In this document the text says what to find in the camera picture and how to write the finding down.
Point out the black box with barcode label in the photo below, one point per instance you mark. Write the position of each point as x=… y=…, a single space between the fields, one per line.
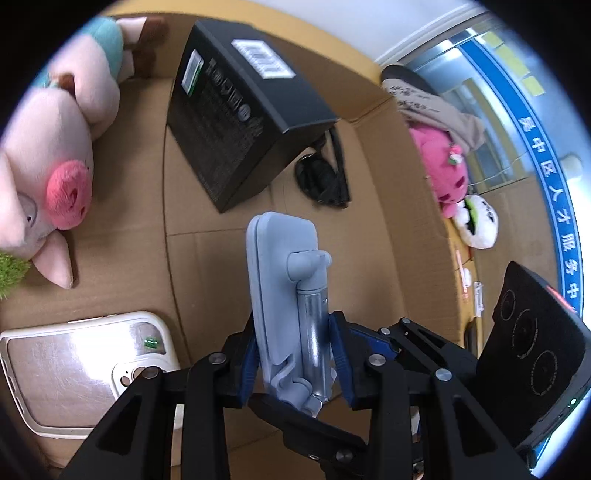
x=231 y=115

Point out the shallow cardboard box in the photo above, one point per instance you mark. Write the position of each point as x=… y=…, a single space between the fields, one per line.
x=207 y=258

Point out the small clear tube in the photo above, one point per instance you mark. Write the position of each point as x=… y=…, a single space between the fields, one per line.
x=478 y=300

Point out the white phone case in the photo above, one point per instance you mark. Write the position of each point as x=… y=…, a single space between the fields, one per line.
x=69 y=369

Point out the panda plush toy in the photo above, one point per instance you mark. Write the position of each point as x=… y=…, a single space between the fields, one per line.
x=478 y=221

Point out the magenta plush toy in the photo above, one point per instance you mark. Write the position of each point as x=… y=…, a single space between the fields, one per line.
x=438 y=161

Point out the blue window banner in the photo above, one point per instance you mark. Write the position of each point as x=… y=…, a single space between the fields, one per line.
x=554 y=194

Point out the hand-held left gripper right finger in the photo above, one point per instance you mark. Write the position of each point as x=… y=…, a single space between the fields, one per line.
x=342 y=364

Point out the black fabric item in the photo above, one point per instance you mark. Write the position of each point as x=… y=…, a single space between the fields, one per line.
x=401 y=74

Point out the small black pouch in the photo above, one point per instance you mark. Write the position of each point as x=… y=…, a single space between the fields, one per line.
x=318 y=180

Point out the yellow sticky notes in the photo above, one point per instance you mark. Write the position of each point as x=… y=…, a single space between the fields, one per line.
x=512 y=60

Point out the pink pig plush toy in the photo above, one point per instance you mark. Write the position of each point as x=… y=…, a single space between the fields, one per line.
x=51 y=147

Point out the light blue phone stand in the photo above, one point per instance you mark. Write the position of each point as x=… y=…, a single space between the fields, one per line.
x=277 y=277

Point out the pencil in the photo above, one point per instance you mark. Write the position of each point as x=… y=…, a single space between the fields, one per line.
x=461 y=267

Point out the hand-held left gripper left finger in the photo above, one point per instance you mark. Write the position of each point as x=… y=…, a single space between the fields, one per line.
x=249 y=369

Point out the grey printed cloth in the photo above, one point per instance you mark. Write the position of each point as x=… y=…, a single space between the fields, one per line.
x=434 y=106

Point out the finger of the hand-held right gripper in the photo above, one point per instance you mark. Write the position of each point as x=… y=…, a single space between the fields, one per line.
x=300 y=429
x=406 y=337

